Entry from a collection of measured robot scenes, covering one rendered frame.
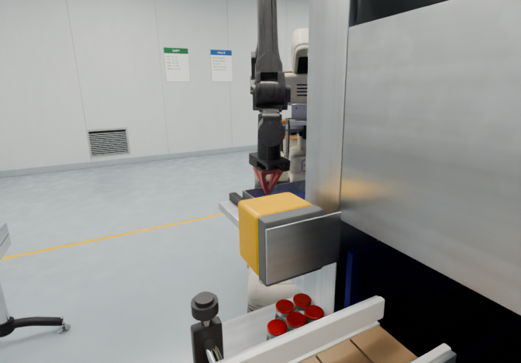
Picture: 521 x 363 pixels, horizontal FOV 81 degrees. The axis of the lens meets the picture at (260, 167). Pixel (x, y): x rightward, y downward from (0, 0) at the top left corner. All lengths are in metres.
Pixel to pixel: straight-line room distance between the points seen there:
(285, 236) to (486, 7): 0.23
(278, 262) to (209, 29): 5.66
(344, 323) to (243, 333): 0.15
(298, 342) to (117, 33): 5.46
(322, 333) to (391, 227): 0.11
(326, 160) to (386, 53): 0.13
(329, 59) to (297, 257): 0.21
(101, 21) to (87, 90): 1.05
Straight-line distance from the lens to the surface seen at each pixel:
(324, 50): 0.35
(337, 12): 0.34
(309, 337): 0.28
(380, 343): 0.34
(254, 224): 0.32
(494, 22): 0.24
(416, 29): 0.27
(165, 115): 5.59
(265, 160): 0.72
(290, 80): 1.25
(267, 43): 0.75
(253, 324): 0.41
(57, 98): 5.54
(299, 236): 0.32
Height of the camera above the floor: 1.15
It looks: 14 degrees down
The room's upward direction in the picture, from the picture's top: 1 degrees counter-clockwise
